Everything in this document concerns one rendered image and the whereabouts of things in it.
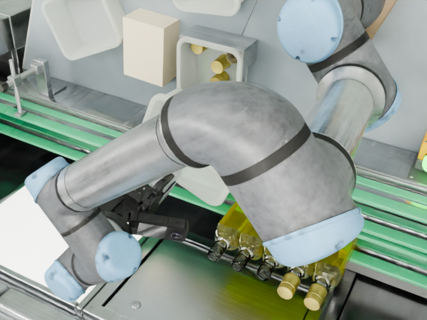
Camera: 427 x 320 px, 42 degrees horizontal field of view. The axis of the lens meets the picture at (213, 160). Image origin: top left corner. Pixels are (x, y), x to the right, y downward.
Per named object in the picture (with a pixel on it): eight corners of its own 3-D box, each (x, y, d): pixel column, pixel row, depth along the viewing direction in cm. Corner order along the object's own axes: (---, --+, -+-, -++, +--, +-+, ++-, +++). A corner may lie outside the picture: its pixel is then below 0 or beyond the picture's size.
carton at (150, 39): (139, 63, 155) (123, 73, 149) (139, 7, 146) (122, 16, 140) (176, 75, 151) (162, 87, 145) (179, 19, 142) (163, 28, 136)
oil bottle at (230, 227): (250, 197, 143) (211, 247, 127) (251, 179, 140) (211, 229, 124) (270, 204, 141) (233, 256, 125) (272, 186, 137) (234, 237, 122)
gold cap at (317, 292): (328, 286, 113) (321, 301, 109) (326, 298, 115) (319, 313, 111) (311, 280, 114) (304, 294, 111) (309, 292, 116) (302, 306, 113)
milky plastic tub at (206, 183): (176, 72, 114) (153, 89, 108) (268, 133, 111) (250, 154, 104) (153, 133, 125) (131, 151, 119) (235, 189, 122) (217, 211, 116)
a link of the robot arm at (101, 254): (80, 231, 84) (49, 242, 92) (122, 289, 86) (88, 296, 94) (115, 202, 89) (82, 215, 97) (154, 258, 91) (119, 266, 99)
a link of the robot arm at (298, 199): (371, 23, 101) (290, 148, 56) (410, 93, 104) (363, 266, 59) (314, 54, 107) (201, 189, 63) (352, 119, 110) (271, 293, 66)
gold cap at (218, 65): (218, 52, 139) (210, 58, 135) (231, 56, 137) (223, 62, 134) (218, 65, 141) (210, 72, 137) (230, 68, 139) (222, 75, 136)
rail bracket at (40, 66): (54, 88, 171) (0, 121, 154) (47, 36, 161) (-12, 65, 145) (67, 92, 169) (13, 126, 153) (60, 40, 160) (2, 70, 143)
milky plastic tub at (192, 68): (192, 102, 153) (176, 117, 146) (194, 23, 140) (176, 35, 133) (250, 119, 146) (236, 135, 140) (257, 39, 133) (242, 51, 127)
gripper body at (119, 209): (132, 166, 111) (93, 204, 103) (167, 189, 110) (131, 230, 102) (126, 188, 117) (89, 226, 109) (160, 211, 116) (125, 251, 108)
